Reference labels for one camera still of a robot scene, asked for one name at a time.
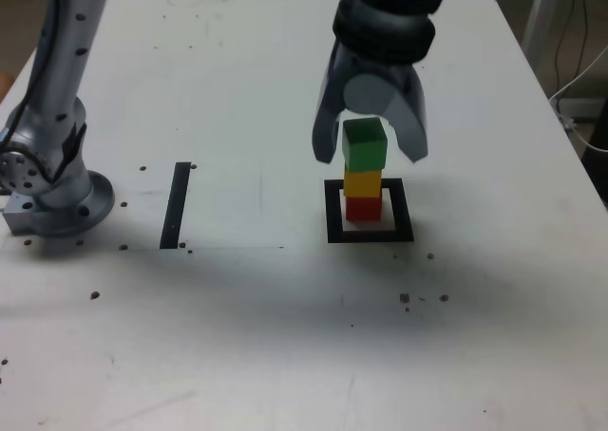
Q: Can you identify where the black hanging cable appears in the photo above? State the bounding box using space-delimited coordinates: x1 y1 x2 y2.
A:
553 0 593 98

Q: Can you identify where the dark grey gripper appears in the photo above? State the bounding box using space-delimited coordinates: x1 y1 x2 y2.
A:
312 46 430 167

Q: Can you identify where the white cable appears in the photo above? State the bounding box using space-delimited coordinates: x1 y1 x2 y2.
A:
564 120 608 153
549 45 608 103

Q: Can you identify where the white metal post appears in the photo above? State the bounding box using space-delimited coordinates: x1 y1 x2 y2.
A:
521 0 556 67

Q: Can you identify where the yellow cube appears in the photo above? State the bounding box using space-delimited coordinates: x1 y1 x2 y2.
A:
343 164 383 198

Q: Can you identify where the black tape strip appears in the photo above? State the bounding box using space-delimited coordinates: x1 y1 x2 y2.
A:
159 161 192 251

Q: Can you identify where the red cube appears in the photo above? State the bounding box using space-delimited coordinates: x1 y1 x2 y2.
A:
345 194 383 222

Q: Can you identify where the black tape square outline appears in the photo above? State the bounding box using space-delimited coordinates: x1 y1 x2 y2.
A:
323 178 415 245

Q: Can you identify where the green cube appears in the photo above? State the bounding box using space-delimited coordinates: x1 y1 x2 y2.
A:
341 116 388 172

